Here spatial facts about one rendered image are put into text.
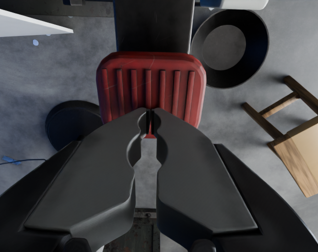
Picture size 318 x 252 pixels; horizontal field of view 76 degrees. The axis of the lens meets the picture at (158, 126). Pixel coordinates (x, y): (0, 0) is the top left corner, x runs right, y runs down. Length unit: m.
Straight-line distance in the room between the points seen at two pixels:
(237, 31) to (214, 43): 0.09
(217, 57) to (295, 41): 0.31
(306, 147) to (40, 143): 1.20
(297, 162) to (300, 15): 0.55
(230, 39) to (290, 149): 0.48
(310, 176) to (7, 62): 1.30
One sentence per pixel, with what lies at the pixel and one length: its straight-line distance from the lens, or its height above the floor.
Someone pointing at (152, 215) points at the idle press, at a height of 0.03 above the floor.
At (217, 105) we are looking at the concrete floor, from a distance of 1.01.
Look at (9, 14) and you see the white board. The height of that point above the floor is 0.35.
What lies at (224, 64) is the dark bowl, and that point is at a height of 0.00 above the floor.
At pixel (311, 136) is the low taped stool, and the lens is 0.83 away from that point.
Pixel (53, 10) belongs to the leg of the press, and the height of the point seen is 0.03.
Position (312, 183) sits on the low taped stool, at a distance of 1.00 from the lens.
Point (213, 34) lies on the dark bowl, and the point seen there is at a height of 0.00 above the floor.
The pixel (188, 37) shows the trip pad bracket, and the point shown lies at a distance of 0.18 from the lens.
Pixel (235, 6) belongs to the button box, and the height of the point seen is 0.62.
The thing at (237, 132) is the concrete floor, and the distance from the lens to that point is 1.13.
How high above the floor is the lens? 0.88
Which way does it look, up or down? 59 degrees down
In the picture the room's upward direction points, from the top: 180 degrees clockwise
